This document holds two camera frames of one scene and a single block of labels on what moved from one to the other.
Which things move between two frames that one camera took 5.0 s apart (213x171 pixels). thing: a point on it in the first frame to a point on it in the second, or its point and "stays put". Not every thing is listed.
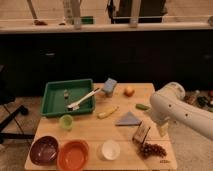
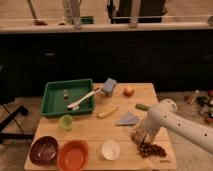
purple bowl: [44, 150] stays put
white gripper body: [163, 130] to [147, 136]
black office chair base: [7, 96] stays put
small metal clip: [66, 94] stays put
